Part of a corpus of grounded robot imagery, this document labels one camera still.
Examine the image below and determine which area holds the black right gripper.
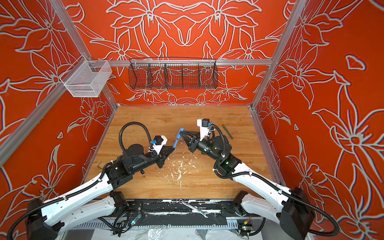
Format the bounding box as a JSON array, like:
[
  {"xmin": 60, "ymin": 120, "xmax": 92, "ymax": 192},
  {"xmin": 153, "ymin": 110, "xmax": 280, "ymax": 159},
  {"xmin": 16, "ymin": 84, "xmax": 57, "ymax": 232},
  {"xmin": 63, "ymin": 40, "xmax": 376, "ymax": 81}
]
[{"xmin": 179, "ymin": 130, "xmax": 223, "ymax": 164}]

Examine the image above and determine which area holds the blue pen cap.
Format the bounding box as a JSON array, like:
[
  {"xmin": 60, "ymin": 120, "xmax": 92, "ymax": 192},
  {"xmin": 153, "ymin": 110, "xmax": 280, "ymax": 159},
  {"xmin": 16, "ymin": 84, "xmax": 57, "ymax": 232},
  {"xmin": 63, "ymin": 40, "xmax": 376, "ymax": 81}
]
[{"xmin": 177, "ymin": 128, "xmax": 184, "ymax": 140}]

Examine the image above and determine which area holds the green pen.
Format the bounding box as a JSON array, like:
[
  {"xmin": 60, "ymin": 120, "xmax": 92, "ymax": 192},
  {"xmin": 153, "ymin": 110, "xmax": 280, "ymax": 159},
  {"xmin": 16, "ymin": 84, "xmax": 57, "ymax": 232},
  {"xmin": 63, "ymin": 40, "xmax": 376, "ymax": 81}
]
[{"xmin": 222, "ymin": 124, "xmax": 234, "ymax": 140}]

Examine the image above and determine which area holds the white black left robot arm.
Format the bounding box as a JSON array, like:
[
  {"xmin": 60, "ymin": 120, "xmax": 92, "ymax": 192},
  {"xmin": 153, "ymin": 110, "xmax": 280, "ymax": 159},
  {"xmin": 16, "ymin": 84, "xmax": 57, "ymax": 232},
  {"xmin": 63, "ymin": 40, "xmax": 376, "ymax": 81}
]
[{"xmin": 7, "ymin": 133, "xmax": 175, "ymax": 240}]

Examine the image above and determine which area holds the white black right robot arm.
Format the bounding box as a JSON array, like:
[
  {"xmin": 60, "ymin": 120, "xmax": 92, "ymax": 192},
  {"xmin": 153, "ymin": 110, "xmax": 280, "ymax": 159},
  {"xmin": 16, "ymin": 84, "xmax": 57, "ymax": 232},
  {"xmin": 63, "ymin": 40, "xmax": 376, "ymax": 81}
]
[{"xmin": 178, "ymin": 124, "xmax": 340, "ymax": 240}]

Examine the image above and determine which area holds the silver wrench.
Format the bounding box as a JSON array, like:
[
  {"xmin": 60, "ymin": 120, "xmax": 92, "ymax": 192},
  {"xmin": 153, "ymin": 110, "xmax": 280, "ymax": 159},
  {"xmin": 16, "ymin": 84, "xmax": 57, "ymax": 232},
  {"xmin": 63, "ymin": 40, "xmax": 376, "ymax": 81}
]
[{"xmin": 179, "ymin": 199, "xmax": 209, "ymax": 218}]

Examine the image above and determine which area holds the clear plastic bin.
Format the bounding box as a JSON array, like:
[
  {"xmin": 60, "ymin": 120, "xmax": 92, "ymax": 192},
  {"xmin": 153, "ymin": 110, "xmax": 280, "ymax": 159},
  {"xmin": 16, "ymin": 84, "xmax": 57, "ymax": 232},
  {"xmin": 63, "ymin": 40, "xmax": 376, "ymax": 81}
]
[{"xmin": 60, "ymin": 61, "xmax": 112, "ymax": 98}]

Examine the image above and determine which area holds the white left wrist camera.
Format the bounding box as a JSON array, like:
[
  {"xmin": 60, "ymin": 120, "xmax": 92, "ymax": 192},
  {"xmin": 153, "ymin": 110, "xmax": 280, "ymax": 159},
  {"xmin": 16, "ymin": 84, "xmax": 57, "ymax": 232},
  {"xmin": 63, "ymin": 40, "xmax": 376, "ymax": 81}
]
[{"xmin": 150, "ymin": 135, "xmax": 168, "ymax": 156}]

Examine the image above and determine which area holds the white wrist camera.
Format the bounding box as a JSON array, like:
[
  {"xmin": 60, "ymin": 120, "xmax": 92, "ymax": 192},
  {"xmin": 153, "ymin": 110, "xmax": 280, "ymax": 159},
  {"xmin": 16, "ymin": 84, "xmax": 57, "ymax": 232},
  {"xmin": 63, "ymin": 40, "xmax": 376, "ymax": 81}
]
[
  {"xmin": 150, "ymin": 135, "xmax": 168, "ymax": 156},
  {"xmin": 197, "ymin": 118, "xmax": 212, "ymax": 141}
]

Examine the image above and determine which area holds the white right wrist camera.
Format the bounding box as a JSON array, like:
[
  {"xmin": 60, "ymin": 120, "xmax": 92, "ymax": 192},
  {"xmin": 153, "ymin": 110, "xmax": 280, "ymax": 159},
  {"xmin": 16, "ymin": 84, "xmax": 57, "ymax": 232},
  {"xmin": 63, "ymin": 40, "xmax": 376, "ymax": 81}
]
[{"xmin": 197, "ymin": 118, "xmax": 212, "ymax": 141}]

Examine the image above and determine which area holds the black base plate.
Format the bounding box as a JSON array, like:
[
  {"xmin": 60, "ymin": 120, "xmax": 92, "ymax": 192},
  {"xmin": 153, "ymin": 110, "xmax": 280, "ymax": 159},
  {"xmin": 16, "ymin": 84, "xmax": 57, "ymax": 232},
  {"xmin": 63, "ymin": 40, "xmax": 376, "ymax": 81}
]
[{"xmin": 101, "ymin": 198, "xmax": 262, "ymax": 218}]

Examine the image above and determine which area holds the black wire basket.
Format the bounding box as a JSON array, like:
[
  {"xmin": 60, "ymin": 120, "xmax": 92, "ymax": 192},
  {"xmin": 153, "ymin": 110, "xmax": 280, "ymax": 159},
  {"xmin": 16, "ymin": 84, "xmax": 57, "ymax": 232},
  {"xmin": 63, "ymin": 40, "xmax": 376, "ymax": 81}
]
[{"xmin": 128, "ymin": 58, "xmax": 219, "ymax": 90}]

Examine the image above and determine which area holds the grey slotted cable duct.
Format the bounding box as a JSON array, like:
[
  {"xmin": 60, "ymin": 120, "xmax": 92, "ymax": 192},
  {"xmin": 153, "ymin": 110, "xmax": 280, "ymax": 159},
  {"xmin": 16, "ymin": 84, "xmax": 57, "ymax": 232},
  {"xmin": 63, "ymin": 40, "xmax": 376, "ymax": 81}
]
[{"xmin": 72, "ymin": 220, "xmax": 239, "ymax": 231}]

